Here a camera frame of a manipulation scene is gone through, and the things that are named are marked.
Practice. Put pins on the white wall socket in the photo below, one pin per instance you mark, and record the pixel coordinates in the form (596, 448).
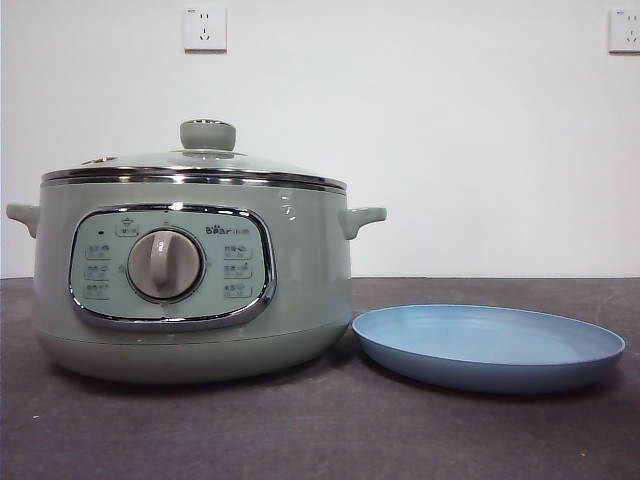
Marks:
(625, 30)
(205, 30)

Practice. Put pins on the pale green electric steamer pot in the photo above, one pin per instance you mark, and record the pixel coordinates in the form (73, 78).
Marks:
(310, 280)

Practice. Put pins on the glass lid with green knob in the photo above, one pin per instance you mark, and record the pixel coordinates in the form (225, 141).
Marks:
(207, 135)

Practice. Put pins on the blue round plate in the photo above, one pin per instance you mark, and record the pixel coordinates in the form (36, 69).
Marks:
(450, 345)

